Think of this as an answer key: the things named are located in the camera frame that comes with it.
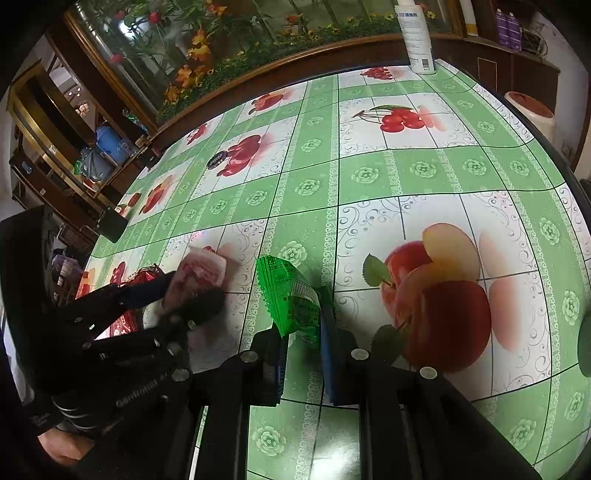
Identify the flower planter display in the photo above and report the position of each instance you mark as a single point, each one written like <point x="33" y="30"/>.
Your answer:
<point x="168" y="53"/>

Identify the black cup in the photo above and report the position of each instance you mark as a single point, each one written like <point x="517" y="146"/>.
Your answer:
<point x="111" y="225"/>

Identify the white spray bottle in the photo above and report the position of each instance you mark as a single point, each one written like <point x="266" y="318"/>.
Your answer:
<point x="415" y="32"/>

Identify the green snack packet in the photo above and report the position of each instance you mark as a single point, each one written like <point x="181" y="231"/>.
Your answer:
<point x="292" y="303"/>

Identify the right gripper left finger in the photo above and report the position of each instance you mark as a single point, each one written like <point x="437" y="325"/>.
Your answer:
<point x="271" y="365"/>

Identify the blue thermos jug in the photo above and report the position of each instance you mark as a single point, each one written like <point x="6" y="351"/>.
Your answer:
<point x="111" y="143"/>

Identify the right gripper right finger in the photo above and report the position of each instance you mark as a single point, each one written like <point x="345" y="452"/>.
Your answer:
<point x="336" y="345"/>

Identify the pink bear snack packet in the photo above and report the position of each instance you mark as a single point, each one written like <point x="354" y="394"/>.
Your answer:
<point x="202" y="268"/>

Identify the purple bottles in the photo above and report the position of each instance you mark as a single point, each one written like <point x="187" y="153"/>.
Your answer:
<point x="509" y="30"/>

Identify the white bucket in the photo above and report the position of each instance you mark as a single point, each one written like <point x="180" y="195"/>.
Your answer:
<point x="540" y="115"/>

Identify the dark red patterned candy packet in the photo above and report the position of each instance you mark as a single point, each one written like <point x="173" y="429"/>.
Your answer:
<point x="144" y="275"/>

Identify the person's left hand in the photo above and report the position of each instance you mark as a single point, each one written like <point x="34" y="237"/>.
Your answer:
<point x="64" y="447"/>

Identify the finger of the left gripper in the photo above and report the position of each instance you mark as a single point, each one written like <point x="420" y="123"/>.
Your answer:
<point x="99" y="309"/>
<point x="191" y="313"/>

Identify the red flower snack packet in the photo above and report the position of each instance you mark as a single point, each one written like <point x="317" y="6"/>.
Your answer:
<point x="126" y="323"/>

